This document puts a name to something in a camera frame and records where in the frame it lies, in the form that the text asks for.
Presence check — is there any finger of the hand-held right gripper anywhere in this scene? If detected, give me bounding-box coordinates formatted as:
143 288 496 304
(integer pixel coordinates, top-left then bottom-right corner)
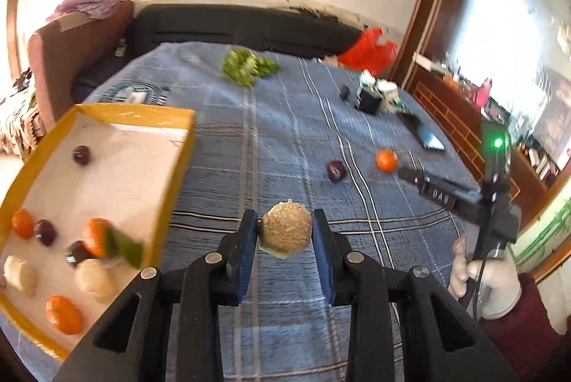
398 167 428 187

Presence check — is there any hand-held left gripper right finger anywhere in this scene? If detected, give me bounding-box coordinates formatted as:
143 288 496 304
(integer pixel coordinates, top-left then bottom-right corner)
311 209 520 382

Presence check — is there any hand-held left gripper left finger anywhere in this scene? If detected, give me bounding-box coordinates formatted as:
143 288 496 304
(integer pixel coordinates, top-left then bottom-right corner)
54 209 259 382

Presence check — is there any peeled sugarcane piece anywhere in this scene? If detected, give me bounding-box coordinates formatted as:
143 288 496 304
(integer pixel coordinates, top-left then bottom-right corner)
4 255 39 298
259 199 313 260
75 258 114 300

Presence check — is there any orange mandarin with leaves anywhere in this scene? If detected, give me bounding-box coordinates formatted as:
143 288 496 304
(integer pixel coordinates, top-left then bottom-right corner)
82 218 144 269

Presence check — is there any yellow cardboard box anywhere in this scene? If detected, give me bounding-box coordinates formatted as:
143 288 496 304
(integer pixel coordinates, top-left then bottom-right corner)
0 103 197 360

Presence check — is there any person's right forearm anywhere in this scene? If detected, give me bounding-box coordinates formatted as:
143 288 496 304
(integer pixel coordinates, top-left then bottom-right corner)
484 273 565 382

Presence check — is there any person's right hand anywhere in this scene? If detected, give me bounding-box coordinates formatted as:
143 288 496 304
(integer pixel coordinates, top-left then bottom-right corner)
448 233 522 320

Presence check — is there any black smartphone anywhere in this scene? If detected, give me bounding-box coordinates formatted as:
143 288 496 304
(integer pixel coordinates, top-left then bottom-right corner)
401 113 447 152

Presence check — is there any brown wooden cabinet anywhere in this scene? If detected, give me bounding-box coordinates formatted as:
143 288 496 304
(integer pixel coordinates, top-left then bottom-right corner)
393 52 571 276

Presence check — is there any black box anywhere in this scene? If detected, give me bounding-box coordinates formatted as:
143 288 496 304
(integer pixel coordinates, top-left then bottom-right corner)
354 85 383 114

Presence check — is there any blue plaid blanket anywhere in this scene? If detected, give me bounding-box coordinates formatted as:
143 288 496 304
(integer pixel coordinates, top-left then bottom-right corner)
0 41 491 382

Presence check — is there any red plastic bag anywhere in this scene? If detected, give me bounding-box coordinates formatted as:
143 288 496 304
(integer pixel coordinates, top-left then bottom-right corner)
338 26 398 73

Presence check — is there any green lettuce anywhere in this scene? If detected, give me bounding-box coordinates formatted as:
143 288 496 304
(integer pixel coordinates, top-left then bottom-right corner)
222 47 281 87

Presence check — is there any striped cloth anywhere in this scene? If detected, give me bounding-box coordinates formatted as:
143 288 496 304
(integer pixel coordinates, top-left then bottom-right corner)
0 70 47 155

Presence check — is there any brown armchair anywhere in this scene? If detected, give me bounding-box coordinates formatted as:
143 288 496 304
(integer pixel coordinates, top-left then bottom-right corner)
27 0 135 133

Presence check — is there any purple floral cloth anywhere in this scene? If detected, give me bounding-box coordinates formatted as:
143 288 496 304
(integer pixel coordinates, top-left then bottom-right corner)
54 0 121 22

